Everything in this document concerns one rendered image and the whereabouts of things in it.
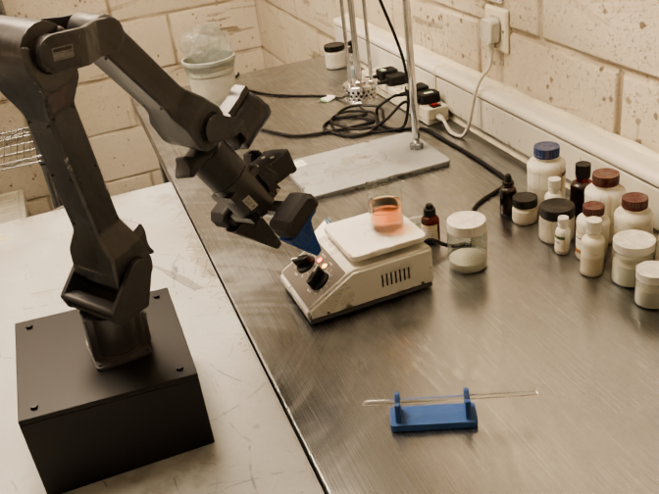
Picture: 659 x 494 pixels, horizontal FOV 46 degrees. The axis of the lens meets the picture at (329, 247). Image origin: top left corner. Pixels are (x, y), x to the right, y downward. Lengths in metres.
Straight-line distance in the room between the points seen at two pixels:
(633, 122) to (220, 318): 0.72
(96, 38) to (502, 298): 0.66
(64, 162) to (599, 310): 0.71
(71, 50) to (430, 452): 0.56
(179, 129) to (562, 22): 0.78
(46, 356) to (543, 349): 0.61
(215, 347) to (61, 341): 0.23
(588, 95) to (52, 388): 0.98
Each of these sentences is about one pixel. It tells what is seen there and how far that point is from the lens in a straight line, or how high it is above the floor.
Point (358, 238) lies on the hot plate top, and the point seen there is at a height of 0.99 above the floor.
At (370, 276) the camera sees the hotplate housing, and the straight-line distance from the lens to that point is 1.11.
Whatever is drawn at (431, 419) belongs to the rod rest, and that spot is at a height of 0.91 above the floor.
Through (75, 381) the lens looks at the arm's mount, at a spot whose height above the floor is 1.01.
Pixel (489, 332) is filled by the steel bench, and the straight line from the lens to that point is 1.08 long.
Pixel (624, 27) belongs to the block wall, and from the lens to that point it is 1.34.
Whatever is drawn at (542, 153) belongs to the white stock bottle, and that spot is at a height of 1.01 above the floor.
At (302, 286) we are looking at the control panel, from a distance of 1.14.
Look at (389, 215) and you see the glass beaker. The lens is 1.13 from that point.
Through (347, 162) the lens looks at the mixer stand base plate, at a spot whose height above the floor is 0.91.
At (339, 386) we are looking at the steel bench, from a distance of 1.00.
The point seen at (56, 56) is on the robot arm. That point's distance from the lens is 0.77.
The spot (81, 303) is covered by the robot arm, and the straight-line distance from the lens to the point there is 0.91.
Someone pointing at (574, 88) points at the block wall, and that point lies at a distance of 1.47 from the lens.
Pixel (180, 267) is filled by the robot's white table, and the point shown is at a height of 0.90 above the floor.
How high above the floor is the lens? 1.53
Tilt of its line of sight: 28 degrees down
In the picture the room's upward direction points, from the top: 8 degrees counter-clockwise
